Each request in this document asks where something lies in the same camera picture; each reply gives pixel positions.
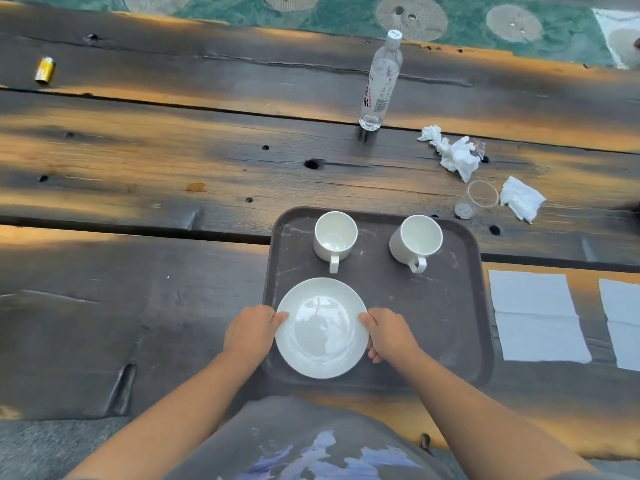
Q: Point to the person's right hand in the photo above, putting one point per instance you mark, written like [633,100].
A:
[392,337]

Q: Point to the person's left hand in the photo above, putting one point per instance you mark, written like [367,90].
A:
[252,334]

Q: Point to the dark brown tray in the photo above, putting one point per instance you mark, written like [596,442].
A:
[430,319]

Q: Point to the white plate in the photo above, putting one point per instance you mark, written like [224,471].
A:
[322,329]

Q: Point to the white ceramic mug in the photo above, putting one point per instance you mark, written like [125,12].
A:
[336,232]
[420,237]

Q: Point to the white paper napkin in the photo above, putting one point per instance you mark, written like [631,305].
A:
[622,324]
[537,314]

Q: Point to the person's left forearm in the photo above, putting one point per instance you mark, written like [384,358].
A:
[165,424]

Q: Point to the person's right forearm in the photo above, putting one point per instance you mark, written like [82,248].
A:
[475,419]

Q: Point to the clear plastic disposable cup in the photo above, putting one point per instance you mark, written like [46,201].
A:
[464,210]

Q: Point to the twisted crumpled white tissue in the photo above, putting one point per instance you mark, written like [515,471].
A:
[457,157]

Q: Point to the gray printed shirt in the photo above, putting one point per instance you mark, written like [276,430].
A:
[280,424]

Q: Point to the small crumpled white napkin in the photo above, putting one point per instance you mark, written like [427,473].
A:
[520,197]

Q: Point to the small clear plastic wrapper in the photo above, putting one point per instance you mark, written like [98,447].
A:
[479,148]

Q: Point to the clear plastic water bottle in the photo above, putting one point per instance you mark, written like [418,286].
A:
[382,79]

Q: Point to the yellow lighter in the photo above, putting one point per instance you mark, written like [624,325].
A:
[45,70]

